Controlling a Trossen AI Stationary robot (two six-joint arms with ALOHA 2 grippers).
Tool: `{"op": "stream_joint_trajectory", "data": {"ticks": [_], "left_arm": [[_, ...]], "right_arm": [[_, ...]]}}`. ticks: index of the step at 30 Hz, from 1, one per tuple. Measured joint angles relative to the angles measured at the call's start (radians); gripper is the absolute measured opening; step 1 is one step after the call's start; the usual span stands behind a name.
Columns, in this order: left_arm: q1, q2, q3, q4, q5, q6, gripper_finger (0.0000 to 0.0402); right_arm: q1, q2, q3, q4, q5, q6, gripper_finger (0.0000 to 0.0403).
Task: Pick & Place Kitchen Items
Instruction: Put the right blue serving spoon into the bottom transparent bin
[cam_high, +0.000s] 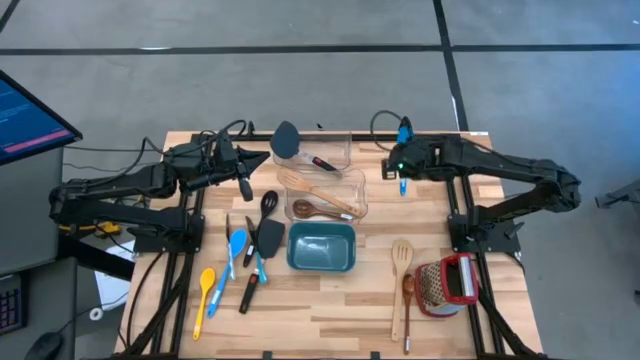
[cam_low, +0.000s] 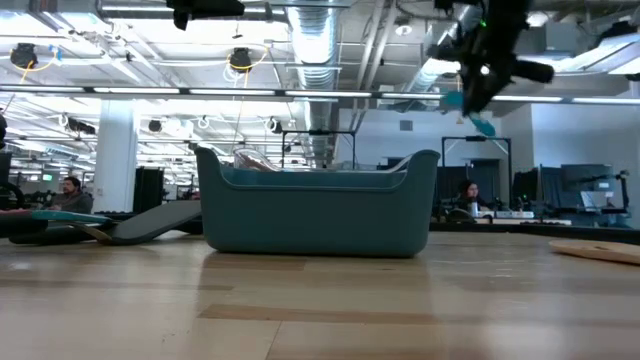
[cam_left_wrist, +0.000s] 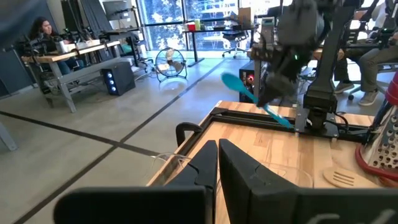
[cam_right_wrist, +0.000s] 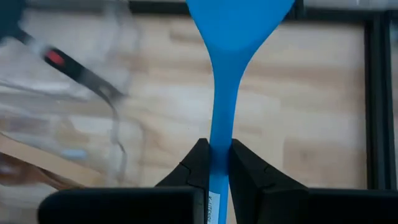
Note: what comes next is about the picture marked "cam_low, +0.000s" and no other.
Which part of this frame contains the white building column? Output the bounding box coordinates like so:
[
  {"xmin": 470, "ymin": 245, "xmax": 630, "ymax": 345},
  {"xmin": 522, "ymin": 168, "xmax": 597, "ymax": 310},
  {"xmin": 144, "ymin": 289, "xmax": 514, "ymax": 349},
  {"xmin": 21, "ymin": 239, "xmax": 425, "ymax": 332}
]
[{"xmin": 92, "ymin": 99, "xmax": 141, "ymax": 214}]

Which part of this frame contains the smooth silver ventilation duct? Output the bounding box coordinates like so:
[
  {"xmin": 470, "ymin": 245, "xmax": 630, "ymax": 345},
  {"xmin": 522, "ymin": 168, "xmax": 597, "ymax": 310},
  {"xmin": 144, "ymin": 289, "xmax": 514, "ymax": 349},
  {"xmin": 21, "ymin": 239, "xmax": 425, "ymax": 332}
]
[{"xmin": 402, "ymin": 52, "xmax": 464, "ymax": 97}]

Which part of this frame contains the black spatula with silver neck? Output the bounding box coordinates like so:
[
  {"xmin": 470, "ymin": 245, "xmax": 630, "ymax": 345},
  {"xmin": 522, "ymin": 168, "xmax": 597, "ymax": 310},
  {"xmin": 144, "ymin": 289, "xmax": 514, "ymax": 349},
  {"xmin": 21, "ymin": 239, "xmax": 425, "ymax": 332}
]
[{"xmin": 0, "ymin": 199, "xmax": 203, "ymax": 247}]

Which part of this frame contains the short wooden slotted spatula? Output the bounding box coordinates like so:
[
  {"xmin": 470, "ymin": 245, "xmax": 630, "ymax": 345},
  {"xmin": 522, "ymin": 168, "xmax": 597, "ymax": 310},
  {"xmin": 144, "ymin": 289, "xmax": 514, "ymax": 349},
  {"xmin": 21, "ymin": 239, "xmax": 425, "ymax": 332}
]
[{"xmin": 238, "ymin": 151, "xmax": 281, "ymax": 172}]

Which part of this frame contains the black background rig frame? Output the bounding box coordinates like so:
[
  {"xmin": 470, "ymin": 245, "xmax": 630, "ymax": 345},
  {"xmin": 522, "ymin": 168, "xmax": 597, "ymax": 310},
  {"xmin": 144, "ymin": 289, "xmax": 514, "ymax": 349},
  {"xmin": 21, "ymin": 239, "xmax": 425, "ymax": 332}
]
[
  {"xmin": 280, "ymin": 128, "xmax": 357, "ymax": 170},
  {"xmin": 440, "ymin": 134, "xmax": 513, "ymax": 211}
]

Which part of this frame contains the blue plastic spoon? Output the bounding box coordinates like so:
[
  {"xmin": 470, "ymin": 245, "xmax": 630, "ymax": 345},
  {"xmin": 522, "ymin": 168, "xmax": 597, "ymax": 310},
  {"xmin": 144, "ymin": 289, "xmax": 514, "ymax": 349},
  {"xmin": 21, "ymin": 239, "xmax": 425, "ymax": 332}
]
[{"xmin": 439, "ymin": 89, "xmax": 498, "ymax": 139}]

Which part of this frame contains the black background cabinet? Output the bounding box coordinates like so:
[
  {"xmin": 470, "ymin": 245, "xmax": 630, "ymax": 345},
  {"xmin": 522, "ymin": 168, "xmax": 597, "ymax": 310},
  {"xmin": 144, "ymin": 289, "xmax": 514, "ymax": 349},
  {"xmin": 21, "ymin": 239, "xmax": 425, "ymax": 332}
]
[{"xmin": 132, "ymin": 166, "xmax": 166, "ymax": 215}]

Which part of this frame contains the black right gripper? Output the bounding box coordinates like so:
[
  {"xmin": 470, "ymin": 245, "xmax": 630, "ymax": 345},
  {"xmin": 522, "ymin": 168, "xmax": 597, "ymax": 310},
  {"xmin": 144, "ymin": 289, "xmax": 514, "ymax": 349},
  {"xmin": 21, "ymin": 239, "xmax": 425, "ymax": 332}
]
[{"xmin": 427, "ymin": 8, "xmax": 556, "ymax": 117}]

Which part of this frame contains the black ceiling cable reel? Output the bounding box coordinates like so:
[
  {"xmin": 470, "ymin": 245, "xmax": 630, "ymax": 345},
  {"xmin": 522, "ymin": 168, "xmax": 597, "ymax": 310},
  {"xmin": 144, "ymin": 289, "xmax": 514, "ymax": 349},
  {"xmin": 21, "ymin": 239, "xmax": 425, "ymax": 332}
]
[
  {"xmin": 9, "ymin": 42, "xmax": 40, "ymax": 70},
  {"xmin": 228, "ymin": 47, "xmax": 255, "ymax": 74}
]

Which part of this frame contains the teal plastic bin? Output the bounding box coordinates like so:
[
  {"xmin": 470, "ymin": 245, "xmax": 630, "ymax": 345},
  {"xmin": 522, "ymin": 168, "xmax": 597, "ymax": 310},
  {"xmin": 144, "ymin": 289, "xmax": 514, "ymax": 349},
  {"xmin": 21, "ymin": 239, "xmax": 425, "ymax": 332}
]
[{"xmin": 193, "ymin": 145, "xmax": 441, "ymax": 259}]

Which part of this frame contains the black background stand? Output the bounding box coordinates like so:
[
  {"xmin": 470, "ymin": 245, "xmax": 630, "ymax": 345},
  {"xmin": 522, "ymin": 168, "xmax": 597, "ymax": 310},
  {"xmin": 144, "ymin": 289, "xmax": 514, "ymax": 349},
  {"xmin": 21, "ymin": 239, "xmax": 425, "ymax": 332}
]
[{"xmin": 615, "ymin": 169, "xmax": 632, "ymax": 229}]

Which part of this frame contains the ribbed silver ventilation duct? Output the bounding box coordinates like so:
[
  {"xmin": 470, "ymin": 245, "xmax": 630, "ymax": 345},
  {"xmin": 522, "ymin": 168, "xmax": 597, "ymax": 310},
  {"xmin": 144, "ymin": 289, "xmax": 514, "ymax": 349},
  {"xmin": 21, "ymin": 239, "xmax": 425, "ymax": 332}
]
[{"xmin": 287, "ymin": 4, "xmax": 342, "ymax": 169}]

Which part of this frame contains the long wooden slotted spatula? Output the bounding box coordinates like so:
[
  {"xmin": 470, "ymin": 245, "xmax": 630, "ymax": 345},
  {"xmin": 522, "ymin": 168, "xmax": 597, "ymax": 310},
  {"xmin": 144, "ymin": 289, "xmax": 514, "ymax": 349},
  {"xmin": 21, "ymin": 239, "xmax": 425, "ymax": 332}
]
[{"xmin": 548, "ymin": 238, "xmax": 640, "ymax": 267}]

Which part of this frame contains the person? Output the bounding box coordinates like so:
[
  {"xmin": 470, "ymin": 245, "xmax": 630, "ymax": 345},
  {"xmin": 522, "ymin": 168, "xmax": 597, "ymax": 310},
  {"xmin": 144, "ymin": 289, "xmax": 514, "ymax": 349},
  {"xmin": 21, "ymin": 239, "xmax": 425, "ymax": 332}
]
[
  {"xmin": 47, "ymin": 175, "xmax": 95, "ymax": 215},
  {"xmin": 452, "ymin": 179, "xmax": 494, "ymax": 214}
]

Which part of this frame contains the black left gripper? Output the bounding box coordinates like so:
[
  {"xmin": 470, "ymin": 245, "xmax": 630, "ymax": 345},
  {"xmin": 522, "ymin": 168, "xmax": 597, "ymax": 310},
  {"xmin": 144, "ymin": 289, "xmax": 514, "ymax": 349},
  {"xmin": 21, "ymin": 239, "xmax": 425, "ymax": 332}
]
[{"xmin": 166, "ymin": 0, "xmax": 247, "ymax": 31}]

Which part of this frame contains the background computer monitor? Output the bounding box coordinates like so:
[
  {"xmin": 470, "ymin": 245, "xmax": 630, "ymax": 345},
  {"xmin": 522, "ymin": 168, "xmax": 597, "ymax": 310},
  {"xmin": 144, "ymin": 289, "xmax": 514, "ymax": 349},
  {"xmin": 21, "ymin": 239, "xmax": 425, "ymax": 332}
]
[{"xmin": 559, "ymin": 163, "xmax": 617, "ymax": 194}]

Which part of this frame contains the long ceiling light strip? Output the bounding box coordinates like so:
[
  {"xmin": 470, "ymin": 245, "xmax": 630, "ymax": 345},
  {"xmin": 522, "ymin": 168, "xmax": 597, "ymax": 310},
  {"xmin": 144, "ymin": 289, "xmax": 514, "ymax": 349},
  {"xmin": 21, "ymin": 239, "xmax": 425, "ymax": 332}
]
[{"xmin": 0, "ymin": 83, "xmax": 640, "ymax": 105}]

